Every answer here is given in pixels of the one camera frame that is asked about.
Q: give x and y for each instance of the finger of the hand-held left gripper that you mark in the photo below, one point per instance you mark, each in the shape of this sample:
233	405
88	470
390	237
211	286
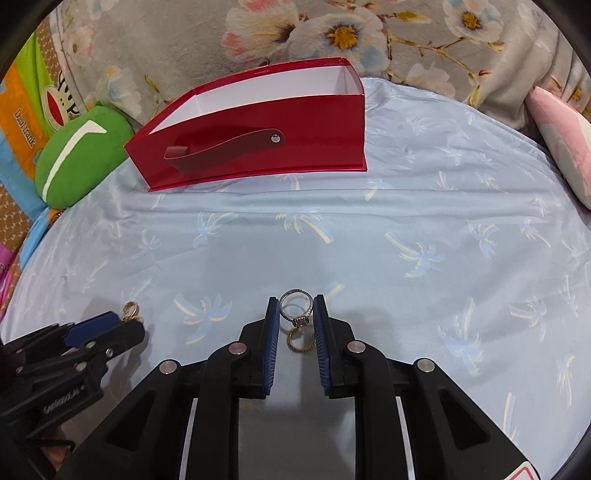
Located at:
94	325
120	337

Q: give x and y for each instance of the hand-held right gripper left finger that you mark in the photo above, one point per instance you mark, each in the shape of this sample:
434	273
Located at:
272	350

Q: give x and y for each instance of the pink pillow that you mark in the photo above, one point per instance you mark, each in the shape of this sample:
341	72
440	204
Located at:
568	138

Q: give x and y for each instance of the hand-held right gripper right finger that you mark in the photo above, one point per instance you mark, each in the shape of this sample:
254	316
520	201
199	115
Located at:
322	346

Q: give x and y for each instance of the red box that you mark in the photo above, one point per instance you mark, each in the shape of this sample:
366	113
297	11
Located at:
277	157

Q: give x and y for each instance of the light blue palm-print bedsheet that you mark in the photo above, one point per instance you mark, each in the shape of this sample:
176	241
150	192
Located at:
415	207

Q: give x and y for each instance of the cartoon monkey printed blanket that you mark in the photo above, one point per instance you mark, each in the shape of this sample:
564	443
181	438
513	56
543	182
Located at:
23	115

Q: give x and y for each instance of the green pillow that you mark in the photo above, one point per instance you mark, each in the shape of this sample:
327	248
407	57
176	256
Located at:
78	170

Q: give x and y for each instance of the grey floral blanket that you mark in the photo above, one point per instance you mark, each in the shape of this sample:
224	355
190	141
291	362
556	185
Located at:
184	46

